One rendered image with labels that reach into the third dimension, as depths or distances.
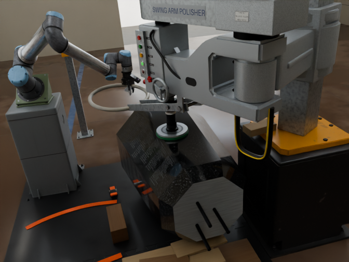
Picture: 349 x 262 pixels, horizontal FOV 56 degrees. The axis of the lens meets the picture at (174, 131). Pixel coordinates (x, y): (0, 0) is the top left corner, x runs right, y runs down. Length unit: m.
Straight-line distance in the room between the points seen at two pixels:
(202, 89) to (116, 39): 7.27
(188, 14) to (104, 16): 7.20
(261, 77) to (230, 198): 0.79
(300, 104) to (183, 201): 0.94
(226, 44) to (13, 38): 7.92
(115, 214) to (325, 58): 1.82
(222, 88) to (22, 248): 1.93
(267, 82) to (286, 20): 0.28
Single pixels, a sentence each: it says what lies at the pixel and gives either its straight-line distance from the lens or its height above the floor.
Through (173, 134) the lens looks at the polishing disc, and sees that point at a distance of 2.17.
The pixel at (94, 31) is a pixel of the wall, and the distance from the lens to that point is 8.88.
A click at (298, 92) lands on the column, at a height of 1.07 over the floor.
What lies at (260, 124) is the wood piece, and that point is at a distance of 2.28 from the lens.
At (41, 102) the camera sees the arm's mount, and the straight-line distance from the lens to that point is 3.01.
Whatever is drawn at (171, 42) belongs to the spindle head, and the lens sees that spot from 1.95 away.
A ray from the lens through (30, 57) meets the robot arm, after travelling 2.85.
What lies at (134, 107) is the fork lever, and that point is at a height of 0.92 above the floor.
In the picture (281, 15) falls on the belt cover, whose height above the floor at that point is 1.62.
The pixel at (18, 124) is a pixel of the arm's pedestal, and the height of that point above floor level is 0.75.
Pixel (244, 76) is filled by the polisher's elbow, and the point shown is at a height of 1.35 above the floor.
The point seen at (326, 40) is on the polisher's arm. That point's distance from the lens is 2.05.
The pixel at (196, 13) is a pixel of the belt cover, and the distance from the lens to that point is 1.64.
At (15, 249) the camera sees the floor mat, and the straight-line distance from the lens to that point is 2.88.
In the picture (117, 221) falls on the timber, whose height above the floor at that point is 0.14.
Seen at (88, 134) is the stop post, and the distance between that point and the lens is 4.26.
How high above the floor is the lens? 1.83
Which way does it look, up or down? 27 degrees down
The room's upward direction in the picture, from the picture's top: 5 degrees counter-clockwise
